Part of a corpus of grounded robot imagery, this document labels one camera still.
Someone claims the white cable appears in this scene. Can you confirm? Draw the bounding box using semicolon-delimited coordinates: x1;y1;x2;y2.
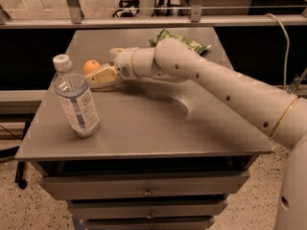
265;12;291;91

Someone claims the metal window rail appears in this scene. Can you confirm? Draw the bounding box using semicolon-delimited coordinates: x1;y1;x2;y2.
0;0;307;29

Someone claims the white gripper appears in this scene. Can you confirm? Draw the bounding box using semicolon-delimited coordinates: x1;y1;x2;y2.
85;47;160;89

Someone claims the grey drawer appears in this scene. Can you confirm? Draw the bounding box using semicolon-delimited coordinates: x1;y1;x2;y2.
86;217;214;230
40;171;249;200
68;197;227;219

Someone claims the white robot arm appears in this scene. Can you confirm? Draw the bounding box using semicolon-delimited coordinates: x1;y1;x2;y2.
83;37;307;230

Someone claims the orange fruit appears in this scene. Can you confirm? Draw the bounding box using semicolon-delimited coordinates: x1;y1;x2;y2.
83;59;101;75

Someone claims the bottom grey drawer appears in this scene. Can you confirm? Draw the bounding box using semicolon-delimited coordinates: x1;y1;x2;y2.
86;217;214;230

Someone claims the black stand leg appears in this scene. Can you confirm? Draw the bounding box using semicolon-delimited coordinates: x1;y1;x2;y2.
14;122;31;190

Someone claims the middle grey drawer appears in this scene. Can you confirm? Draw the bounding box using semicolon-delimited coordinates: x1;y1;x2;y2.
68;197;227;219

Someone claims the black office chair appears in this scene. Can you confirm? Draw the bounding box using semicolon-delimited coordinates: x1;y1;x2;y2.
112;0;139;17

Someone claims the top grey drawer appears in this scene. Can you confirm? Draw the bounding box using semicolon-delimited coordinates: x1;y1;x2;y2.
40;171;249;200

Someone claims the clear plastic water bottle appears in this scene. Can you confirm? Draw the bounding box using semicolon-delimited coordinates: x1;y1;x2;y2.
53;54;99;137

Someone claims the green jalapeno chip bag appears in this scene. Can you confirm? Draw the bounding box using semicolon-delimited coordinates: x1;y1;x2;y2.
149;29;210;55

